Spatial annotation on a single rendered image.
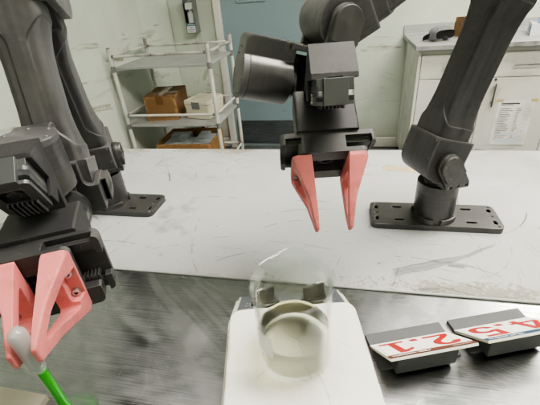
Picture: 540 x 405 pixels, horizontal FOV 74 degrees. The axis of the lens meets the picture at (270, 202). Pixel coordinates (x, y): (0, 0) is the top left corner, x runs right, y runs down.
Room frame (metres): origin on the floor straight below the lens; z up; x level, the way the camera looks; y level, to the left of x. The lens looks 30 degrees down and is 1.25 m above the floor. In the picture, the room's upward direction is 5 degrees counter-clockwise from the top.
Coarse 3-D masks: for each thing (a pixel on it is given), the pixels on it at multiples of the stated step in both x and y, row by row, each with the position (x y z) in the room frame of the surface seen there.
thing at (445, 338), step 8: (432, 336) 0.26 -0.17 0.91; (440, 336) 0.25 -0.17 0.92; (448, 336) 0.25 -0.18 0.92; (456, 336) 0.25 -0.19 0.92; (384, 344) 0.25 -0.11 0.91; (392, 344) 0.25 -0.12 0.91; (400, 344) 0.25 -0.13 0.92; (408, 344) 0.24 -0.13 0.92; (416, 344) 0.24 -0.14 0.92; (424, 344) 0.24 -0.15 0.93; (432, 344) 0.23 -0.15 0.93; (440, 344) 0.23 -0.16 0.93; (448, 344) 0.23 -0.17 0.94; (392, 352) 0.23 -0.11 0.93; (400, 352) 0.23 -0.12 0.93
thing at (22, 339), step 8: (16, 328) 0.18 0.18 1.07; (24, 328) 0.18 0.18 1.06; (16, 336) 0.17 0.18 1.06; (24, 336) 0.17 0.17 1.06; (16, 344) 0.17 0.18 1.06; (24, 344) 0.17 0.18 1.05; (24, 352) 0.17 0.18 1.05; (32, 360) 0.17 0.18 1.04; (32, 368) 0.17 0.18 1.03; (40, 368) 0.17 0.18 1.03
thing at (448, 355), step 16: (368, 336) 0.27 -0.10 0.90; (384, 336) 0.27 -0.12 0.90; (400, 336) 0.27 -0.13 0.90; (416, 336) 0.27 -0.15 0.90; (384, 352) 0.23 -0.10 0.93; (432, 352) 0.22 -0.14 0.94; (448, 352) 0.23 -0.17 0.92; (384, 368) 0.23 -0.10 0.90; (400, 368) 0.22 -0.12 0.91; (416, 368) 0.22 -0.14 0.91
